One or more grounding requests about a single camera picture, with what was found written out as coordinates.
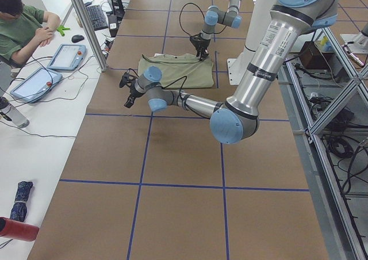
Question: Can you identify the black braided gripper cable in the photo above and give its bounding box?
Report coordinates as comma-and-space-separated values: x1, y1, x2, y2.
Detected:
179, 2, 208, 38

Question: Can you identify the green plastic object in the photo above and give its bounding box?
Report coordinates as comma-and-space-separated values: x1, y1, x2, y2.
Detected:
56, 25, 71, 37

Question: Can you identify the aluminium frame post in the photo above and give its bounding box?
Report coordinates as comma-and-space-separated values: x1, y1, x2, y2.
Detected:
71, 0, 108, 72

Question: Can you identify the olive green long-sleeve shirt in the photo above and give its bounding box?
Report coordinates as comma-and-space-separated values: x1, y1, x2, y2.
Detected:
138, 53, 214, 89

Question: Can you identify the person in green shirt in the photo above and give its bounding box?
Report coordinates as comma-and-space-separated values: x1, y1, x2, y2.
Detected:
1, 0, 60, 67

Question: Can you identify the far blue teach pendant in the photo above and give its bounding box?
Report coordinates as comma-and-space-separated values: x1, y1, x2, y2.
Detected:
47, 44, 86, 71

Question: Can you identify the folded dark blue umbrella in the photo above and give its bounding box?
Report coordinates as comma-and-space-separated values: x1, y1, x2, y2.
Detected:
10, 181, 33, 222

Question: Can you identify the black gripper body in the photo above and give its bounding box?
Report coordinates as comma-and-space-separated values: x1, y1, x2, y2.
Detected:
129, 85, 144, 100
189, 33, 210, 49

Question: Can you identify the black keyboard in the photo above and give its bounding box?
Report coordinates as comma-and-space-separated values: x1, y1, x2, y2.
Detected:
86, 5, 109, 30

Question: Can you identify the clear water bottle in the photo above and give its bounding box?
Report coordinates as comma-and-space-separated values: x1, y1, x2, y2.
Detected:
0, 97, 29, 128

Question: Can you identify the near blue teach pendant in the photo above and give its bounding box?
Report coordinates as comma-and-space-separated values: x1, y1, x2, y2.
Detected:
10, 68, 62, 103

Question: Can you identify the black computer mouse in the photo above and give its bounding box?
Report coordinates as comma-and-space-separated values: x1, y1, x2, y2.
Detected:
71, 35, 85, 43

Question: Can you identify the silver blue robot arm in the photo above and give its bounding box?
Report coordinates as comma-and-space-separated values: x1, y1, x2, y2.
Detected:
120, 0, 338, 144
190, 0, 242, 60

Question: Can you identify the red cylindrical bottle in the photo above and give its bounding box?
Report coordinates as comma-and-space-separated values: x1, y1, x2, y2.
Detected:
1, 217, 39, 242

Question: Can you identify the brown cardboard box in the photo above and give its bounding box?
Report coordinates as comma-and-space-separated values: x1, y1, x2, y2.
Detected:
299, 41, 327, 70

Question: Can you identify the blue teach pendant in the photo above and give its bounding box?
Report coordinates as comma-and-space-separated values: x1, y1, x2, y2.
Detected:
47, 44, 86, 71
10, 68, 62, 103

